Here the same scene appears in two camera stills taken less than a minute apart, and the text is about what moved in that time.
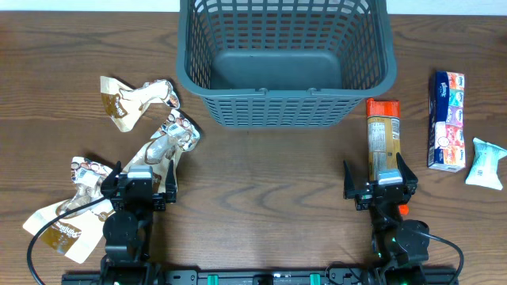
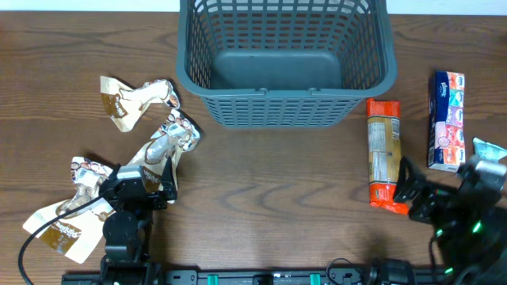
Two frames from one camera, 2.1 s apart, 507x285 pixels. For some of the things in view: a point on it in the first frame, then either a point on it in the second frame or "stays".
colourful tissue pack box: (447, 104) stays
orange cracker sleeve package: (383, 119) stays
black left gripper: (160, 199) stays
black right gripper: (410, 180) -> (420, 206)
